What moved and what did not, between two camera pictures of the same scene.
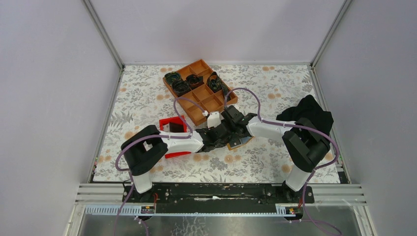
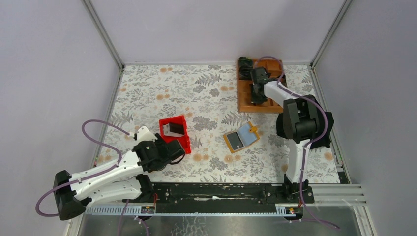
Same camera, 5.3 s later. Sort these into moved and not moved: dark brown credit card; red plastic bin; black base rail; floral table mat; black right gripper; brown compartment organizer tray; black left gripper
Moved: brown compartment organizer tray; black left gripper; black right gripper
Not moved: black base rail; floral table mat; red plastic bin; dark brown credit card
